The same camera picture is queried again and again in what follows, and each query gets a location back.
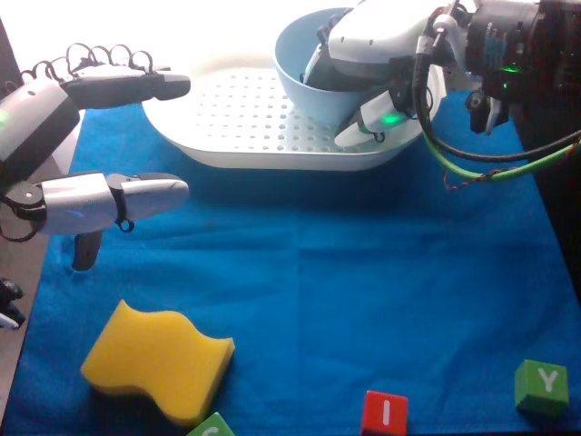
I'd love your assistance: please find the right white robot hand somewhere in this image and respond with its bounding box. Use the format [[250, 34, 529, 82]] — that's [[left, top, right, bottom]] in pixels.
[[301, 0, 439, 149]]

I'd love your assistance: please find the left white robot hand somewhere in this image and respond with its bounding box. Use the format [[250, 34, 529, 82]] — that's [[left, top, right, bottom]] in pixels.
[[0, 43, 192, 242]]

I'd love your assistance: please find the light blue bowl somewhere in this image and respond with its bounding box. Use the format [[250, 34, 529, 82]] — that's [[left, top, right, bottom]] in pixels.
[[273, 7, 400, 126]]

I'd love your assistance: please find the yellow sponge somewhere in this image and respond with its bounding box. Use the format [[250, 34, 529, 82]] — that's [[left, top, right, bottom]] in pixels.
[[80, 299, 236, 428]]

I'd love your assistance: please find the white perforated basin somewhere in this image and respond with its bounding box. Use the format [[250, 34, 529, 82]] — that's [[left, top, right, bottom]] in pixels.
[[142, 53, 448, 172]]

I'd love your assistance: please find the blue table cloth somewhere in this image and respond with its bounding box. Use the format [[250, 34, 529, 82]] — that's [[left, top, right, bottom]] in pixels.
[[0, 89, 581, 436]]

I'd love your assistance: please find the green letter C block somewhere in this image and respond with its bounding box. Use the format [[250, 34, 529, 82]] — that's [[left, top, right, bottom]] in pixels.
[[185, 411, 237, 436]]

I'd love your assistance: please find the red letter I block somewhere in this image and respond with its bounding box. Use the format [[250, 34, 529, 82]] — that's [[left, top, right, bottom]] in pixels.
[[360, 390, 409, 436]]

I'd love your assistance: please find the green letter Y block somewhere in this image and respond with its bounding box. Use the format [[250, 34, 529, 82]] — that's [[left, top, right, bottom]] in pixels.
[[514, 359, 571, 419]]

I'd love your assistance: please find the thick black cable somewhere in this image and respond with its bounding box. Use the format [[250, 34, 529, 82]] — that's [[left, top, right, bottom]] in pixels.
[[410, 40, 581, 164]]

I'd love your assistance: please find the red twisted wire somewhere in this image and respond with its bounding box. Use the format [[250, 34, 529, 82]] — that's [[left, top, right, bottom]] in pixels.
[[442, 138, 581, 192]]

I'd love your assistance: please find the green cable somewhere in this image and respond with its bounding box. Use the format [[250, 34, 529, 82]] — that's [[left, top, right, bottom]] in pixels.
[[424, 90, 581, 183]]

